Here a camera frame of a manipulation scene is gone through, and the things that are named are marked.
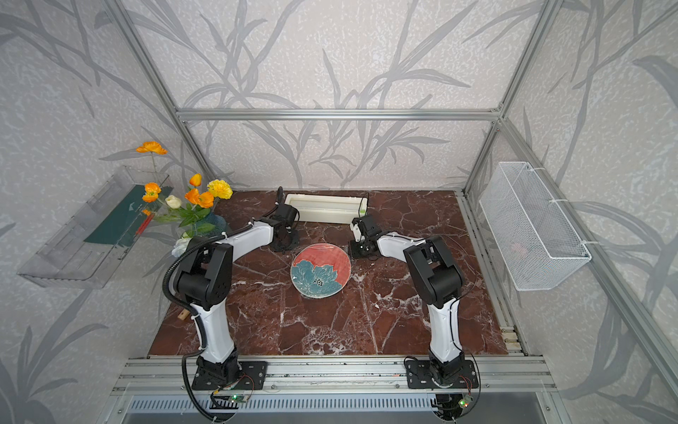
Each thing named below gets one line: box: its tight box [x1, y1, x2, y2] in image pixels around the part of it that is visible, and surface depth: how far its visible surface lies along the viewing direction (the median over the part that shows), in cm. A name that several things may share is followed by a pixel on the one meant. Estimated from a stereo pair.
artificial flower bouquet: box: [135, 141, 234, 258], surface depth 78 cm
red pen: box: [135, 213, 155, 235], surface depth 70 cm
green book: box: [83, 184, 174, 247], surface depth 69 cm
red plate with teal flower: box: [290, 242, 353, 299], surface depth 96 cm
